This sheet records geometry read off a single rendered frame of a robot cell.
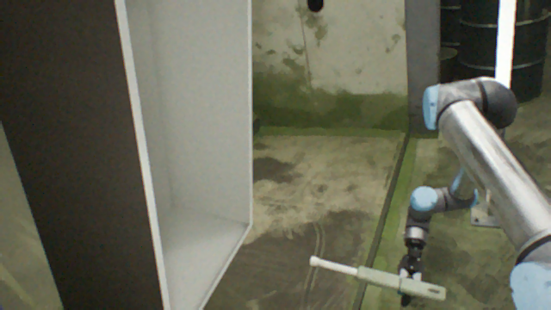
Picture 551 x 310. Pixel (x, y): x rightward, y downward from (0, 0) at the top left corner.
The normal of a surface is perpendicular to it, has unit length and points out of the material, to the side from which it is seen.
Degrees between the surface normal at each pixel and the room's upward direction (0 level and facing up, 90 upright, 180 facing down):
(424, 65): 90
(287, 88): 90
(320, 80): 90
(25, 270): 57
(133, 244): 90
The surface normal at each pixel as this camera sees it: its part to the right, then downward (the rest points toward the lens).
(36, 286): 0.68, -0.44
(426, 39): -0.37, 0.49
